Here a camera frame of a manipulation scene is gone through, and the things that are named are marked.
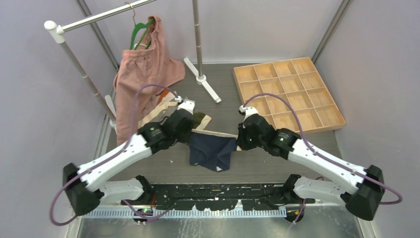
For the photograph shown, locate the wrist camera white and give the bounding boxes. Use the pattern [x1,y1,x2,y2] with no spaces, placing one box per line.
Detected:
[239,105,260,124]
[177,99,195,115]

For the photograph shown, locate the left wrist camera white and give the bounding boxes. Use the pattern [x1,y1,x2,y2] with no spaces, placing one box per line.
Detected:
[177,99,195,115]

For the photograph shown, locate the green clothes hanger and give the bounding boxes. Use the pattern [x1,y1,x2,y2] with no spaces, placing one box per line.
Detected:
[124,2,155,51]

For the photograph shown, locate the olive green underwear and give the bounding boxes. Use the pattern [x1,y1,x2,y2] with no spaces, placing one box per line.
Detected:
[193,112,211,130]

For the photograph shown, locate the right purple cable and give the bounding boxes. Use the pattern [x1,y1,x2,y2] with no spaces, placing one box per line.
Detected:
[242,93,403,224]

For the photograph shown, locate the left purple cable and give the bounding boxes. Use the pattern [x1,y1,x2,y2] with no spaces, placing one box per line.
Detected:
[49,84,183,227]

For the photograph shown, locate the wooden compartment tray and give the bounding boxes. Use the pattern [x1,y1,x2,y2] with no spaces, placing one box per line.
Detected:
[233,57,346,133]

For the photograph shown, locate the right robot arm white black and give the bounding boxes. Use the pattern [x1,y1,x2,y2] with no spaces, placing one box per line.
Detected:
[236,114,385,221]

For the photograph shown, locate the pink trousers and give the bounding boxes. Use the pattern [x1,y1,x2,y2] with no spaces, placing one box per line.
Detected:
[114,16,185,145]

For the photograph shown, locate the white metal clothes rack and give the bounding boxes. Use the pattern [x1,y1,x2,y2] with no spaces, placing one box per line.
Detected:
[44,0,222,129]

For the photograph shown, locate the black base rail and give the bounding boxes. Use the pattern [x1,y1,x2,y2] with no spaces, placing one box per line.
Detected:
[129,183,302,211]

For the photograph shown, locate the purple cable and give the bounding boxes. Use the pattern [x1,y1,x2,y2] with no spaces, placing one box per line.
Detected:
[49,84,183,227]
[242,93,403,224]

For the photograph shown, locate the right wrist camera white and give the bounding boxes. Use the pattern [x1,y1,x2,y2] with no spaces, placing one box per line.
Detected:
[239,105,260,124]

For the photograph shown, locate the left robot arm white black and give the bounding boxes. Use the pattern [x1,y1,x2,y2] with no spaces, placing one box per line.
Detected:
[62,107,194,216]

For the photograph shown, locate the navy underwear cream waistband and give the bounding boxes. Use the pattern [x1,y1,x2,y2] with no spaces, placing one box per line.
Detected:
[187,130,241,172]

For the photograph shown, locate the orange underwear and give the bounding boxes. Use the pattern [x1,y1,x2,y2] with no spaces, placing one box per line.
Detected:
[157,89,171,104]

